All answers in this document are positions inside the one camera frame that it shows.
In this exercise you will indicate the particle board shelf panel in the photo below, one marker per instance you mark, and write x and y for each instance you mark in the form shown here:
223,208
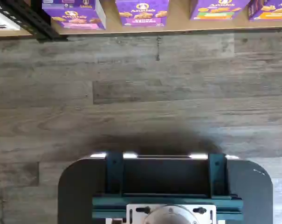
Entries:
140,30

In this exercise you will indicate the purple box pink patch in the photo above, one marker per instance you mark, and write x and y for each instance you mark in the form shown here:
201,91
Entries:
77,16

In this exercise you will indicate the purple box green orange patch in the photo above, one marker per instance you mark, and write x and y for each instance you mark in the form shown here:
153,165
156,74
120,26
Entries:
217,10

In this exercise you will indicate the purple box yellow patch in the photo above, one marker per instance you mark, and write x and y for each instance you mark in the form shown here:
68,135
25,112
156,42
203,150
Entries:
271,11

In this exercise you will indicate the white mounting plate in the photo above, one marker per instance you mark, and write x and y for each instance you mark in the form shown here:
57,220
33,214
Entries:
133,214

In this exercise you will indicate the dark rounded robot base platform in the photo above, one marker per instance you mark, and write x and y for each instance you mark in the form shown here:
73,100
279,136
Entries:
70,191

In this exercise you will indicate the white printed carton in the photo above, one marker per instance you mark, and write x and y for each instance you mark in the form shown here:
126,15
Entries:
3,19

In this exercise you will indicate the teal metal frame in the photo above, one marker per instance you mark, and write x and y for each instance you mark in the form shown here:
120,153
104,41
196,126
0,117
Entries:
112,177

